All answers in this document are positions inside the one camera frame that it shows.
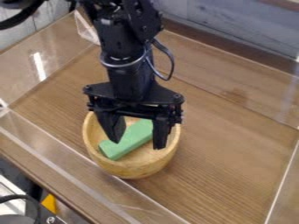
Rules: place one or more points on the brown wooden bowl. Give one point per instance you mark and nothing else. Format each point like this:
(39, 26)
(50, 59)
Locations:
(138, 164)

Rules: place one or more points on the clear acrylic front wall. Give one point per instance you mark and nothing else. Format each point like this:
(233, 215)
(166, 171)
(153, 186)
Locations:
(61, 158)

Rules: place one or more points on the clear acrylic corner bracket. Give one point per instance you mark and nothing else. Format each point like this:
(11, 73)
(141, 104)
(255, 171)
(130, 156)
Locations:
(85, 29)

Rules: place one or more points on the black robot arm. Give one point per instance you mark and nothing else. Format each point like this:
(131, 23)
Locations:
(127, 25)

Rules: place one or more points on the green rectangular block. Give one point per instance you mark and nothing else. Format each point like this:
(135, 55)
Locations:
(137, 136)

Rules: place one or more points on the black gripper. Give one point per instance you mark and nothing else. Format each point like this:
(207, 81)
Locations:
(133, 94)

